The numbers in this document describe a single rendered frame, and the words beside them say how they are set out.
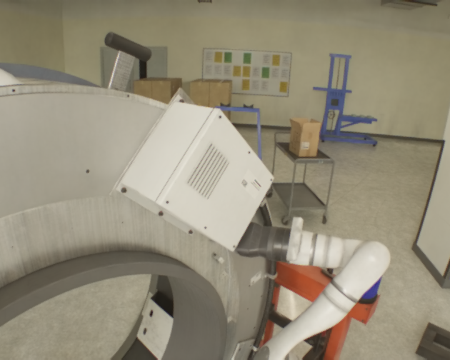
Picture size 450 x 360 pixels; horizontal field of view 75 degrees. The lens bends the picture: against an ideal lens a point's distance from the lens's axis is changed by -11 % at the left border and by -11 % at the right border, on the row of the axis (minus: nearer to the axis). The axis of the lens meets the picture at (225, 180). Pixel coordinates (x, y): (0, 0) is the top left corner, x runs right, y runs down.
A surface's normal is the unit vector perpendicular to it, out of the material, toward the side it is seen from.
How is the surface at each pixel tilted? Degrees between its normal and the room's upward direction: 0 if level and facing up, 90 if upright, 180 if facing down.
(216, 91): 90
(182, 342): 72
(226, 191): 90
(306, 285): 90
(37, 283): 3
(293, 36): 90
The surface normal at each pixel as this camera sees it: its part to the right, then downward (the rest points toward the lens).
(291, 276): -0.69, 0.23
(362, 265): -0.56, 0.00
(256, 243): -0.19, -0.44
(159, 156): -0.48, -0.46
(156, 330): -0.62, -0.22
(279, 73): -0.07, 0.36
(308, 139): 0.22, 0.36
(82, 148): 0.73, 0.27
